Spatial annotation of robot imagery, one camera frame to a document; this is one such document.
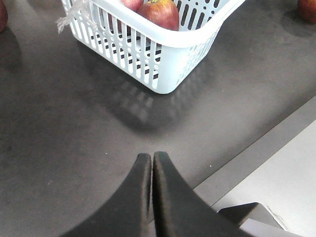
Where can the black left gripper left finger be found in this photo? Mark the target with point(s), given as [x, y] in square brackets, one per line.
[125, 213]

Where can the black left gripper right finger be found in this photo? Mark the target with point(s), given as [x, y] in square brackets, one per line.
[179, 211]

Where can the light blue plastic basket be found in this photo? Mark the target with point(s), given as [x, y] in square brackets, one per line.
[158, 58]

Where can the red apple edge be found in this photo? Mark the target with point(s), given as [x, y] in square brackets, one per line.
[307, 10]

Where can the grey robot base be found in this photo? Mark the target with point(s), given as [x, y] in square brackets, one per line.
[254, 219]

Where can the black wooden produce stand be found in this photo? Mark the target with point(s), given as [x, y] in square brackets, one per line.
[72, 124]

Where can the small red apple front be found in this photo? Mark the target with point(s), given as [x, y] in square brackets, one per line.
[3, 16]

